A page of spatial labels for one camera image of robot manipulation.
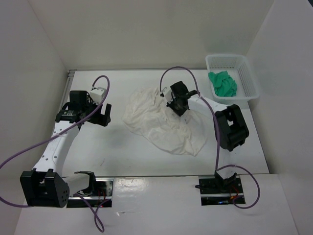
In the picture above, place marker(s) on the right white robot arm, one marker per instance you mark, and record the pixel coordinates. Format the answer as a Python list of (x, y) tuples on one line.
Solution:
[(229, 124)]

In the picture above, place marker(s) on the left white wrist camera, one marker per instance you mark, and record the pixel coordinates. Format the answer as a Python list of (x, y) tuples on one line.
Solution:
[(97, 94)]

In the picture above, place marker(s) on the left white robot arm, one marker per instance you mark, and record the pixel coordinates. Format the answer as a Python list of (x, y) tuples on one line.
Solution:
[(44, 185)]

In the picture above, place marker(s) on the white plastic basket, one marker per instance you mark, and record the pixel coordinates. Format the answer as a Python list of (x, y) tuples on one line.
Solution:
[(238, 67)]

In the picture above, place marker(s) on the white tank top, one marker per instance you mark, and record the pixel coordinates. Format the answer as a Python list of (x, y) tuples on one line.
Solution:
[(147, 115)]

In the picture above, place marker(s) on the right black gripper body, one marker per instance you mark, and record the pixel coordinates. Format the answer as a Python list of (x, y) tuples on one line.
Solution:
[(174, 105)]

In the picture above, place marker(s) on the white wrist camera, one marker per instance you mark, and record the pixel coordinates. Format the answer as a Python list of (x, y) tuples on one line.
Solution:
[(97, 94), (166, 94)]

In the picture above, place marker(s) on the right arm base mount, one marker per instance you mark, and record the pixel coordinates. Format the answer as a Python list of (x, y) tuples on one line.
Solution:
[(214, 190)]

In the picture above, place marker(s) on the green tank top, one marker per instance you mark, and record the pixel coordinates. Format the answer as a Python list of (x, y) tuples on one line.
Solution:
[(224, 85)]

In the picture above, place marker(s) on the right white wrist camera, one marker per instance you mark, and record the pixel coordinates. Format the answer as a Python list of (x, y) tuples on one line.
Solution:
[(166, 94)]

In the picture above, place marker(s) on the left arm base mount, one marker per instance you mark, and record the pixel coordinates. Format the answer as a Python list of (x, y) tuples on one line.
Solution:
[(100, 194)]

